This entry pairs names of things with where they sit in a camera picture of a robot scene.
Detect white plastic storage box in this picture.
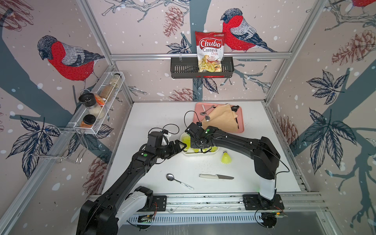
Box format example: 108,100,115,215
180,133,219,157

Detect steel spoon on tray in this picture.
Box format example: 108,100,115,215
202,105,210,121
200,105,215,115

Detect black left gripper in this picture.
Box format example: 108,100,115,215
155,139,187,159

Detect beige folded cloth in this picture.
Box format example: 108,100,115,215
202,104,239,133

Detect black lidded low jar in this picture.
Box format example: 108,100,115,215
80,114,97,128

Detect steel spoon on table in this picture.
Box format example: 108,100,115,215
166,173,194,191

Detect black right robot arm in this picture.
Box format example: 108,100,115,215
185,123,281,204

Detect white handled knife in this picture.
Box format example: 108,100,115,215
199,174,234,180

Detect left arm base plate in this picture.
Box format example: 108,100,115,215
137,195,167,212

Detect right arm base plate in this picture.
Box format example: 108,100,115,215
242,193,285,211

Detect white wire wall shelf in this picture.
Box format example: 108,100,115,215
67,71,125,135

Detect yellow shuttlecock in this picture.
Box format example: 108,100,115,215
221,151,232,164
210,146,218,152
182,136,191,152

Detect Chuba cassava chips bag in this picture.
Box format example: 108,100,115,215
195,31,225,72

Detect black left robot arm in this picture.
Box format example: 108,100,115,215
76,132,186,235

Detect black wall basket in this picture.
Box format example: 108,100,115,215
170,57,235,79

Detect pink plastic tray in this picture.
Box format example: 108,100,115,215
193,102,244,133

